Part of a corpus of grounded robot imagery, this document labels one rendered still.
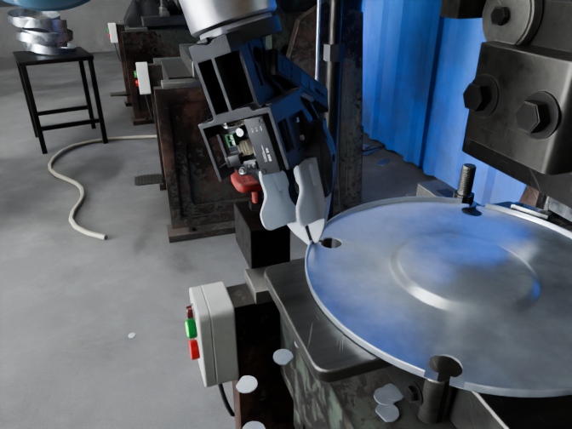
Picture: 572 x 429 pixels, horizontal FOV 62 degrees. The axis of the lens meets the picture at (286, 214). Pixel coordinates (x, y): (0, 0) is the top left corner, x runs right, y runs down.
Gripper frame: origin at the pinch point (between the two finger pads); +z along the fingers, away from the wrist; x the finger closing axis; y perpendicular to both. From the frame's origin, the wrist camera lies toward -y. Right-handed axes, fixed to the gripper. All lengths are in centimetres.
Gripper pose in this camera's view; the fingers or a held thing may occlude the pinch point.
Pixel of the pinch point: (312, 228)
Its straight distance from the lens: 48.2
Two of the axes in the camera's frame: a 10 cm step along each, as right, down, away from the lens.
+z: 3.0, 9.0, 3.3
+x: 8.7, -1.1, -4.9
